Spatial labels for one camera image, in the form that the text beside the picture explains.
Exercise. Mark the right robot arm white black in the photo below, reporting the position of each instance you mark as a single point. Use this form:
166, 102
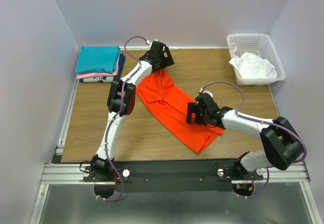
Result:
281, 144

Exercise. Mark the pink folded t shirt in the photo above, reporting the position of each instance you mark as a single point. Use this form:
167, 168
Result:
99, 74

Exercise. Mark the white plastic laundry basket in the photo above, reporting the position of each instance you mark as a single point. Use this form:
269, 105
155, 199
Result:
260, 45

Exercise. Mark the navy blue folded t shirt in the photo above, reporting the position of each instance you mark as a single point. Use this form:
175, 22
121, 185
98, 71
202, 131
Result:
108, 79

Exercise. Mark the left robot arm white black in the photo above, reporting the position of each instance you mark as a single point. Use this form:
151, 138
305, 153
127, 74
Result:
121, 102

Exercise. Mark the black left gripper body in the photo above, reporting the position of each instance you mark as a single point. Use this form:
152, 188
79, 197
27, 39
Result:
159, 59

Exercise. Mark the teal folded t shirt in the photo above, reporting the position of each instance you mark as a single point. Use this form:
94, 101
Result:
97, 59

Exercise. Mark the white crumpled t shirt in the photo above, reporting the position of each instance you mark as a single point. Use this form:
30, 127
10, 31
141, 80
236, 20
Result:
250, 69

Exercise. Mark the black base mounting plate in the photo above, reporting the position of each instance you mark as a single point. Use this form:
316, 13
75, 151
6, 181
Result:
170, 175

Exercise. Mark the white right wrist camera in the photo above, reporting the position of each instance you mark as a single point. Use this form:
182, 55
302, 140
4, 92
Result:
204, 91

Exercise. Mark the orange t shirt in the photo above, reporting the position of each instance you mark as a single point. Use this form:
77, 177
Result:
168, 104

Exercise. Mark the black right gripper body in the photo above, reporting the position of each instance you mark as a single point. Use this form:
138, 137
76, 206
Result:
202, 116

